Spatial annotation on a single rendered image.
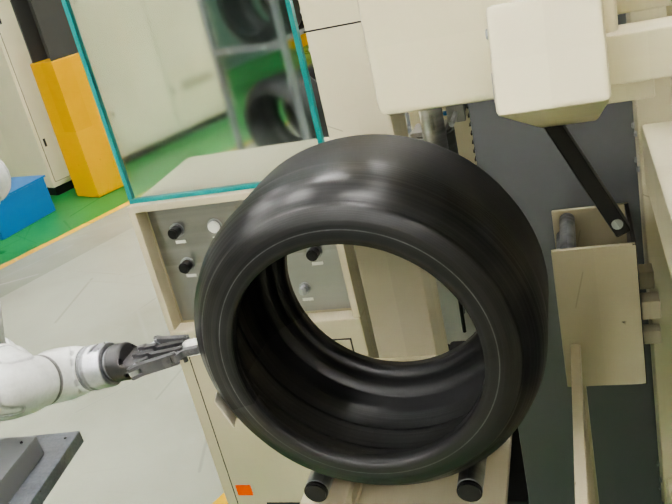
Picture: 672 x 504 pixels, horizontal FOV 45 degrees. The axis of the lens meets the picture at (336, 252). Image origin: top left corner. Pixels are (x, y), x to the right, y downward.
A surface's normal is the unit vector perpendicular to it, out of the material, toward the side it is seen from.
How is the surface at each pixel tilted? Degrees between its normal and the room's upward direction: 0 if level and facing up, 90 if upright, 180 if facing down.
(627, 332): 90
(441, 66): 90
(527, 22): 72
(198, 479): 0
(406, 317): 90
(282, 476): 90
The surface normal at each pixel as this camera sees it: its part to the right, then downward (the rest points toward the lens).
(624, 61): -0.24, 0.43
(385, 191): -0.07, -0.36
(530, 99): -0.29, 0.13
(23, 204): 0.88, 0.00
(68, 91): 0.77, 0.09
